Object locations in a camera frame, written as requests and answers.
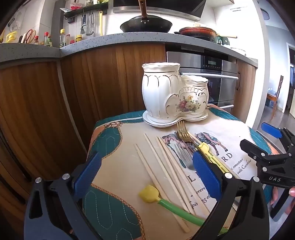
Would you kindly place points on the wooden chair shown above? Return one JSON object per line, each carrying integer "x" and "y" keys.
{"x": 280, "y": 87}

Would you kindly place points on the yellow tulip spoon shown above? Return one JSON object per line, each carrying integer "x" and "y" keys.
{"x": 204, "y": 147}

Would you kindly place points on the dark interior door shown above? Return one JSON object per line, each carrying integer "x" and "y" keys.
{"x": 290, "y": 76}

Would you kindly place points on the black wall rack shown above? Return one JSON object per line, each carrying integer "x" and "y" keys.
{"x": 87, "y": 10}

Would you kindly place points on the stainless built-in oven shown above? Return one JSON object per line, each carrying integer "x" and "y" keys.
{"x": 221, "y": 69}

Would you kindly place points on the round ceiling lamp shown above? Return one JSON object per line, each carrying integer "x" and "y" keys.
{"x": 265, "y": 13}

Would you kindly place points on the grey speckled kitchen counter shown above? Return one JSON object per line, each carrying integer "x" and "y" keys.
{"x": 103, "y": 42}

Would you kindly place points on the white ceramic saucer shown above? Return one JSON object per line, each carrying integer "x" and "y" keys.
{"x": 161, "y": 123}

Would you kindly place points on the row of sauce bottles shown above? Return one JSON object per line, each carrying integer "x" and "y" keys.
{"x": 47, "y": 40}

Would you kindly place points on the narrow wooden cabinet door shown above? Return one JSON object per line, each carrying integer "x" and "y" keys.
{"x": 246, "y": 92}

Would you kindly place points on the wooden kitchen cabinet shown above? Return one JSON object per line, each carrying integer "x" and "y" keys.
{"x": 69, "y": 103}

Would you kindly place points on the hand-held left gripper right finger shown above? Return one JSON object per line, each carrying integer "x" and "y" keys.
{"x": 205, "y": 172}

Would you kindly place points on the yellow hanging tool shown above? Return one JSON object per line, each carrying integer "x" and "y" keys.
{"x": 2, "y": 37}

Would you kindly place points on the red frying pan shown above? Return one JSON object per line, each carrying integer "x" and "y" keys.
{"x": 198, "y": 31}

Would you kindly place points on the person's right hand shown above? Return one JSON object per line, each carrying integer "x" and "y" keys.
{"x": 292, "y": 192}

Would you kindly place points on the white bowl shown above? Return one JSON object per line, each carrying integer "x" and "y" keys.
{"x": 239, "y": 52}

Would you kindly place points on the white wall plug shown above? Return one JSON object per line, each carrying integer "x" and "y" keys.
{"x": 14, "y": 23}

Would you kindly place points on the spice jars and packets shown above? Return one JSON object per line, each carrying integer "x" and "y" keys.
{"x": 76, "y": 7}

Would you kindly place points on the white floral ceramic utensil holder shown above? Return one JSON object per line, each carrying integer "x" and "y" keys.
{"x": 159, "y": 92}

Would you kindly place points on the gold fork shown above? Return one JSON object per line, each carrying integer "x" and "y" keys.
{"x": 183, "y": 132}

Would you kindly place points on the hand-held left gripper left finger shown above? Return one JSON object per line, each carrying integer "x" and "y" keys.
{"x": 88, "y": 170}

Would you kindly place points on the yellow cooking oil bottle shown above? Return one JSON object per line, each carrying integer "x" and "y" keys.
{"x": 11, "y": 37}

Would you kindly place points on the silver fork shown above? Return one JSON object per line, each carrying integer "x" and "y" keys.
{"x": 184, "y": 159}

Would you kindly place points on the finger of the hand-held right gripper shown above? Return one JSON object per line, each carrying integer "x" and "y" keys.
{"x": 251, "y": 148}
{"x": 270, "y": 129}

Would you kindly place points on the hanging metal slotted spoon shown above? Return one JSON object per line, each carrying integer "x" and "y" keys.
{"x": 90, "y": 32}

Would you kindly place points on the black range hood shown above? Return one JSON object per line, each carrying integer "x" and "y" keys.
{"x": 175, "y": 5}

